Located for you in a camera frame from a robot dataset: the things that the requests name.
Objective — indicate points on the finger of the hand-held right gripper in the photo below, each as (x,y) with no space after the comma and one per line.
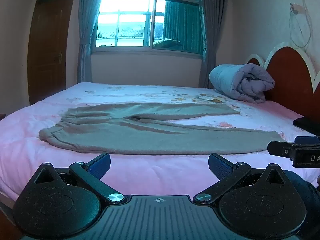
(278,150)

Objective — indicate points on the grey pants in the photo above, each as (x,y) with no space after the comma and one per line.
(150,140)

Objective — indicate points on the red and white headboard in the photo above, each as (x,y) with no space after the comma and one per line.
(290,80)

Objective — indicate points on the wooden nightstand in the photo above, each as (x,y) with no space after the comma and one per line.
(2,116)

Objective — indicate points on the rolled lilac duvet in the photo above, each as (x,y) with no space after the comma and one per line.
(240,82)

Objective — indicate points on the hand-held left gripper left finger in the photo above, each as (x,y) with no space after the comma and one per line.
(100,167)

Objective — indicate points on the grey bundle on windowsill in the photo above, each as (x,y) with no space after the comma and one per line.
(166,43)

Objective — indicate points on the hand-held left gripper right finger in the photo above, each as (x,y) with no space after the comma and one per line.
(220,167)

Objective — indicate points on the grey curtain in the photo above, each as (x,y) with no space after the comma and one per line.
(212,30)
(86,30)

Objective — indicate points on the window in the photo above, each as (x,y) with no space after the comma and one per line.
(130,12)

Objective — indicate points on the brown wooden door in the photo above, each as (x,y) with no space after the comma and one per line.
(47,42)

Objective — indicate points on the black cloth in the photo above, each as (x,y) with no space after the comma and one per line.
(308,125)

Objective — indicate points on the bed with pink floral sheet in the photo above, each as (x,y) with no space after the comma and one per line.
(22,155)

